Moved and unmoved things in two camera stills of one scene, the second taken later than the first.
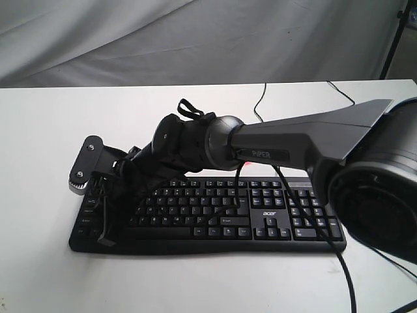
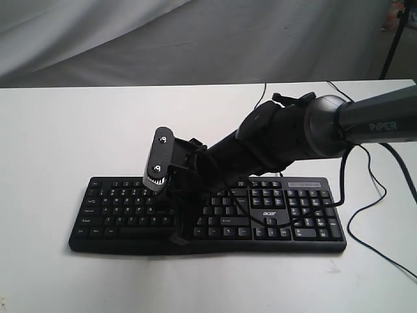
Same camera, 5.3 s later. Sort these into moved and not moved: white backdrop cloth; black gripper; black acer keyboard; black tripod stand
Moved: black gripper
Not moved: black acer keyboard; black tripod stand; white backdrop cloth
